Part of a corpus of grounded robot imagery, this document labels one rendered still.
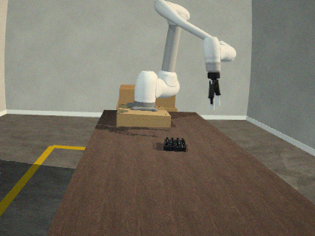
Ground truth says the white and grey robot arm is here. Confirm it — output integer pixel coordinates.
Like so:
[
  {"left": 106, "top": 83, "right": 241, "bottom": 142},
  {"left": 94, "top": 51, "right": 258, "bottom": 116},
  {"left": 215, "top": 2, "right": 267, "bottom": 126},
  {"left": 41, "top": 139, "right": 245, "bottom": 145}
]
[{"left": 127, "top": 0, "right": 236, "bottom": 112}]

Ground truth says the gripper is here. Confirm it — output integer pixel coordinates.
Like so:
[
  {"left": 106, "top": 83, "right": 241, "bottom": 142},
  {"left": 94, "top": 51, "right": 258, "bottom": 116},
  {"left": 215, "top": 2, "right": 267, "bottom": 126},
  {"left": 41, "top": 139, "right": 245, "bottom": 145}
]
[{"left": 208, "top": 72, "right": 221, "bottom": 110}]

